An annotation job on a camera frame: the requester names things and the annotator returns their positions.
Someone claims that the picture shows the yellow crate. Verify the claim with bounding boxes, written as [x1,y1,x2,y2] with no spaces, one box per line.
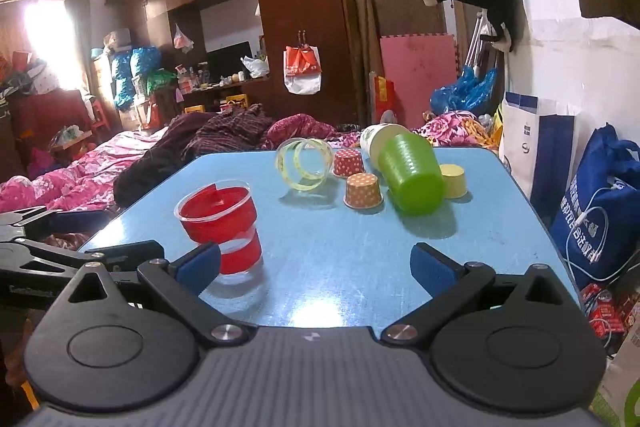
[184,94,250,114]

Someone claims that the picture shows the clear cup with red insert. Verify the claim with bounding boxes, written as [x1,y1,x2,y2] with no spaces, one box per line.
[174,179,267,289]

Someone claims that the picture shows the blue tote bag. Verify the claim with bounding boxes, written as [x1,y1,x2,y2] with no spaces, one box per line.
[549,123,640,292]

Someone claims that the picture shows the white plastic bag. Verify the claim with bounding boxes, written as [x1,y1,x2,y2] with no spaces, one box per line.
[240,55,271,78]

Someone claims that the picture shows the stack of blue bags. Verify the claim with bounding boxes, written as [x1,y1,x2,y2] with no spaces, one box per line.
[110,46,162,110]

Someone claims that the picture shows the red and yellow bag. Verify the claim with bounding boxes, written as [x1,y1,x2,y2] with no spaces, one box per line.
[373,75,396,118]

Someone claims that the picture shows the orange polka dot paper cup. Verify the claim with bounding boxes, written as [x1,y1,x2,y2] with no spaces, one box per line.
[343,172,385,210]

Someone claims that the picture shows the wooden planks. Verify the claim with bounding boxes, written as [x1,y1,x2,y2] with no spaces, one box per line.
[337,0,387,126]

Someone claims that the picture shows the pink floral blanket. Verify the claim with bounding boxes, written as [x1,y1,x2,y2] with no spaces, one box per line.
[0,111,502,254]

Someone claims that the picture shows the green plastic cup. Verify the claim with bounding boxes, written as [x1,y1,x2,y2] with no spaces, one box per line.
[377,133,446,216]

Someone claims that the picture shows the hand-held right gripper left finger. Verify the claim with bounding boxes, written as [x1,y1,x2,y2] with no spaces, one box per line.
[47,243,250,349]

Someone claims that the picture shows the pink foam mat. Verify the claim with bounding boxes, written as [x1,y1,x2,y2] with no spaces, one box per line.
[378,34,459,130]

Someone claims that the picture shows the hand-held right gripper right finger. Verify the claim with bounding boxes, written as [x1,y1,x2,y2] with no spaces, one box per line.
[381,243,583,341]

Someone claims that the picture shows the clear yellow plastic cup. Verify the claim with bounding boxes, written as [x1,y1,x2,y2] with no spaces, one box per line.
[275,138,334,192]

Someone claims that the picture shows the blue plastic bag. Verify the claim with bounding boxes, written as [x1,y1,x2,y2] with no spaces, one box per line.
[429,66,499,116]

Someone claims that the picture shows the yellow paper cup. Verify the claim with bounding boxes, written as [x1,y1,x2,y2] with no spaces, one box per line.
[438,164,469,200]

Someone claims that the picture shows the pink plastic stool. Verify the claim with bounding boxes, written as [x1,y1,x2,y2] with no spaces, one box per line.
[89,100,112,134]

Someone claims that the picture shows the orange and white shopping bag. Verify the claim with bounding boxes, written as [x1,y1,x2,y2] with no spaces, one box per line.
[283,44,322,96]

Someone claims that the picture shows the white printed bag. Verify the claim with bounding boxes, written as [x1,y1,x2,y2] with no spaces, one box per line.
[594,301,640,427]

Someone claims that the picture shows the white and blue paper bag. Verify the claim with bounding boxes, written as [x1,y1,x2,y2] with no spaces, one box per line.
[499,91,577,219]

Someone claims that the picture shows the red box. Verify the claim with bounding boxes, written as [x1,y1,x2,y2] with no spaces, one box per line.
[581,282,637,339]

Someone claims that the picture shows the dark red armchair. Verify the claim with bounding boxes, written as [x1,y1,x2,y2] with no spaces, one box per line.
[7,89,94,158]

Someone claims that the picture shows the white paper cup green print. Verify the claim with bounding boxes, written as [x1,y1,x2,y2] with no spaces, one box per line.
[359,123,417,170]

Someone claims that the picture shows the red polka dot paper cup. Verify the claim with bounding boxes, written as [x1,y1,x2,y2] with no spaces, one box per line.
[332,149,364,178]

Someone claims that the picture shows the black television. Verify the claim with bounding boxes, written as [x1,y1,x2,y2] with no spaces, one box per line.
[206,40,254,80]

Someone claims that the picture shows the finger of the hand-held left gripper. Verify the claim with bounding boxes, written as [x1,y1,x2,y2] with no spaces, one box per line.
[0,206,116,240]
[0,239,166,282]

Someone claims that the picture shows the metal crutches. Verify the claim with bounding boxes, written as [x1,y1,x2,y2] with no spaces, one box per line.
[466,9,494,74]

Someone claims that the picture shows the dark plaid clothing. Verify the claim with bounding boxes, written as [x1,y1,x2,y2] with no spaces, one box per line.
[113,103,274,208]

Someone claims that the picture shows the white cable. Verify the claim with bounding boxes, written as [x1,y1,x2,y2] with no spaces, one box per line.
[564,176,632,284]

